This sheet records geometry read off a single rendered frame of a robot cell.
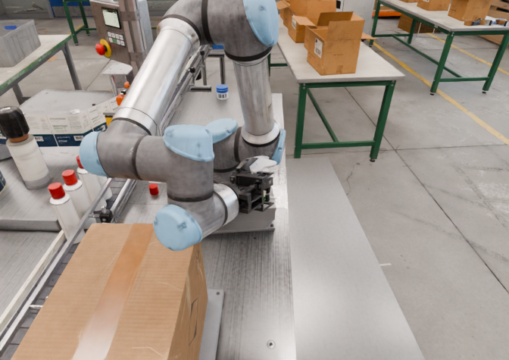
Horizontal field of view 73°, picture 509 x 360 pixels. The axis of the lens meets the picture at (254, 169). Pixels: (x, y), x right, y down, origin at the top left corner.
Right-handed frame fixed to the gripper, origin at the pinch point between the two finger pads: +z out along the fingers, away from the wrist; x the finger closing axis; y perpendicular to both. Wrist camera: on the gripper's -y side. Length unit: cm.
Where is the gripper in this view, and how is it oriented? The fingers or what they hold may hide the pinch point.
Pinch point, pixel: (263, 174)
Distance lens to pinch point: 83.3
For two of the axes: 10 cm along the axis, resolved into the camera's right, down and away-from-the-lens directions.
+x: -0.3, -9.7, -2.5
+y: 8.7, 1.0, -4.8
